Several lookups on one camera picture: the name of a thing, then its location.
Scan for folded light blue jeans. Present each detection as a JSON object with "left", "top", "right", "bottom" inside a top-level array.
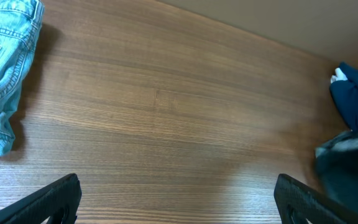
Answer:
[{"left": 0, "top": 0, "right": 45, "bottom": 156}]

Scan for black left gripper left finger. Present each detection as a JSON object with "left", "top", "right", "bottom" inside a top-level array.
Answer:
[{"left": 0, "top": 174, "right": 82, "bottom": 224}]

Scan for black t-shirt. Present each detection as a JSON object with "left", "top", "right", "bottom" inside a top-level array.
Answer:
[{"left": 315, "top": 131, "right": 358, "bottom": 213}]

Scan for navy blue garment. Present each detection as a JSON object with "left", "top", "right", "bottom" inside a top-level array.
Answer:
[{"left": 329, "top": 62, "right": 358, "bottom": 131}]

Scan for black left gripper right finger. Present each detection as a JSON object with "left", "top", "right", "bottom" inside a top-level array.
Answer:
[{"left": 274, "top": 174, "right": 358, "bottom": 224}]

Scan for white garment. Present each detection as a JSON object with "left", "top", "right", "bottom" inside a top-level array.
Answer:
[{"left": 330, "top": 68, "right": 347, "bottom": 83}]

